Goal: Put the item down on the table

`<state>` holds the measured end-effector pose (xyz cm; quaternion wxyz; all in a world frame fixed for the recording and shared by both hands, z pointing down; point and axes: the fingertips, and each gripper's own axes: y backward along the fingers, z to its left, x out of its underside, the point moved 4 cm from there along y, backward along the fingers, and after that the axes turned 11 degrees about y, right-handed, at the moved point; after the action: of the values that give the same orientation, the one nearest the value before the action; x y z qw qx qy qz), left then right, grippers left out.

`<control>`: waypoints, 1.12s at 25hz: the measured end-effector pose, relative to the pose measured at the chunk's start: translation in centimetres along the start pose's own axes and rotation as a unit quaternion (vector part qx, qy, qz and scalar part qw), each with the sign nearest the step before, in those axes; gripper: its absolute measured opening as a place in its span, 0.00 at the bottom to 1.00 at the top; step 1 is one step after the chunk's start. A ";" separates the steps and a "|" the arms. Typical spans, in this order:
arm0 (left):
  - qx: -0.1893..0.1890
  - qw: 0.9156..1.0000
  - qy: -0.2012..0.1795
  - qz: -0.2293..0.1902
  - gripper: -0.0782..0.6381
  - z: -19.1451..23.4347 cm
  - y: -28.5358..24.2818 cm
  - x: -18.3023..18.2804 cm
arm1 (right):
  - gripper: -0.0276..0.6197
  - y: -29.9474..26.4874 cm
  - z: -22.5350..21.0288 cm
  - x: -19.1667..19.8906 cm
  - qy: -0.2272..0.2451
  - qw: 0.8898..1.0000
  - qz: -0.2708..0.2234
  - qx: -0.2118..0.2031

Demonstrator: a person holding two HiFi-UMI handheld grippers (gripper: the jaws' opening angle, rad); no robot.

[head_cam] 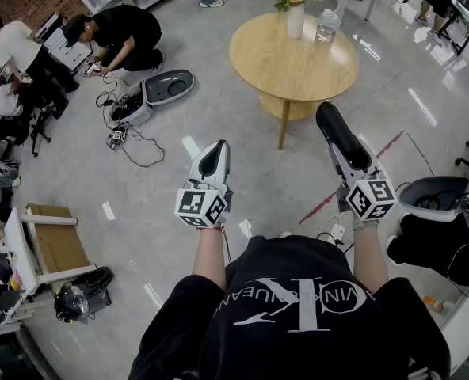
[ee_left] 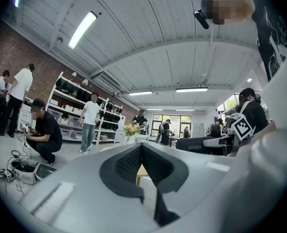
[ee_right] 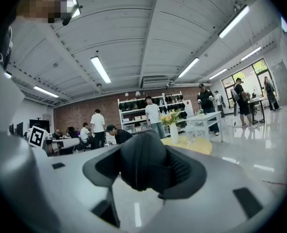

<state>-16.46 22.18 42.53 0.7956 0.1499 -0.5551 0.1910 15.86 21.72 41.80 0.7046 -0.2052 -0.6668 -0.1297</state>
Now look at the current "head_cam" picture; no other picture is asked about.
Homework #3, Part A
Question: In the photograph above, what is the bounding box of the white drawer cabinet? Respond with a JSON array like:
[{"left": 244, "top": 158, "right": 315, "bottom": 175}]
[{"left": 33, "top": 11, "right": 93, "bottom": 73}]

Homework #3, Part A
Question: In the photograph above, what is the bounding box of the person's left forearm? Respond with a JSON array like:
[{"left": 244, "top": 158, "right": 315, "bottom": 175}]
[{"left": 192, "top": 226, "right": 228, "bottom": 293}]

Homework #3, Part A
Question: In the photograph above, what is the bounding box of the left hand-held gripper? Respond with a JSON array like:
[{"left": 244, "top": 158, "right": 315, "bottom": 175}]
[{"left": 173, "top": 140, "right": 235, "bottom": 230}]

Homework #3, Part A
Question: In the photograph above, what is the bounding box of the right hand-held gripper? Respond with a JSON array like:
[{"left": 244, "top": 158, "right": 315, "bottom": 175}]
[{"left": 328, "top": 140, "right": 398, "bottom": 223}]

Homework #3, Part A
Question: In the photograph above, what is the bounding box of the spare gripper on floor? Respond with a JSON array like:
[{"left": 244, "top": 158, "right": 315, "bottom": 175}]
[{"left": 105, "top": 126, "right": 129, "bottom": 149}]

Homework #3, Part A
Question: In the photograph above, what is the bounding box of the round wooden table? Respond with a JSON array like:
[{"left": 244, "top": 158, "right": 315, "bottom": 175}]
[{"left": 228, "top": 12, "right": 360, "bottom": 150}]

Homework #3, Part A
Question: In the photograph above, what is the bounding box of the open grey equipment case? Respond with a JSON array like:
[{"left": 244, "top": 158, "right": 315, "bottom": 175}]
[
  {"left": 110, "top": 68, "right": 196, "bottom": 128},
  {"left": 398, "top": 175, "right": 469, "bottom": 224}
]

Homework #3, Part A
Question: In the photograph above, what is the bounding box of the person's right forearm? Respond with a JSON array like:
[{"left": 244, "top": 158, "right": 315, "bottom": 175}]
[{"left": 351, "top": 226, "right": 391, "bottom": 289}]

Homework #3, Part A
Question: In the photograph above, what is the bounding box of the cluttered white desk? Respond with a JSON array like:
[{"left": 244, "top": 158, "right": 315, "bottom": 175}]
[{"left": 0, "top": 211, "right": 36, "bottom": 338}]

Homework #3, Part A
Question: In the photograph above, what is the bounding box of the black floor cable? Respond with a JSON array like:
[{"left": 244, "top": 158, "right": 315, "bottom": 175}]
[{"left": 95, "top": 75, "right": 166, "bottom": 169}]

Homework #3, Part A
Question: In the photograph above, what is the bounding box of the person's black printed shirt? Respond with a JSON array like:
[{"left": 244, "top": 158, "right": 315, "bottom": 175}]
[{"left": 128, "top": 234, "right": 452, "bottom": 380}]

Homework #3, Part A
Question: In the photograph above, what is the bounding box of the person's right hand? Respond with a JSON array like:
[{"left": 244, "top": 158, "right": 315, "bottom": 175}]
[{"left": 350, "top": 211, "right": 380, "bottom": 231}]

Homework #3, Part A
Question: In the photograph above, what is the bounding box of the clear plastic water bottle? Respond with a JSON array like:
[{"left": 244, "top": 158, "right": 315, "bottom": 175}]
[{"left": 314, "top": 8, "right": 342, "bottom": 44}]

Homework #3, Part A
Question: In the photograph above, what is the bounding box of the white frame with cardboard panel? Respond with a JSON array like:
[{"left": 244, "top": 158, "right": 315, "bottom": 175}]
[{"left": 3, "top": 202, "right": 97, "bottom": 297}]

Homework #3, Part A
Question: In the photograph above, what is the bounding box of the white vase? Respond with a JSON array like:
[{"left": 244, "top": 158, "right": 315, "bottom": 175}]
[{"left": 286, "top": 3, "right": 307, "bottom": 40}]

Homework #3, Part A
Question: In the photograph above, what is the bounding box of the orange bottle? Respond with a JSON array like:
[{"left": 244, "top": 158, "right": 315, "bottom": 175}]
[{"left": 422, "top": 295, "right": 444, "bottom": 313}]

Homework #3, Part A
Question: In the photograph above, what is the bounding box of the white power strip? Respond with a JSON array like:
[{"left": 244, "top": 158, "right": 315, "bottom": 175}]
[{"left": 328, "top": 222, "right": 347, "bottom": 241}]

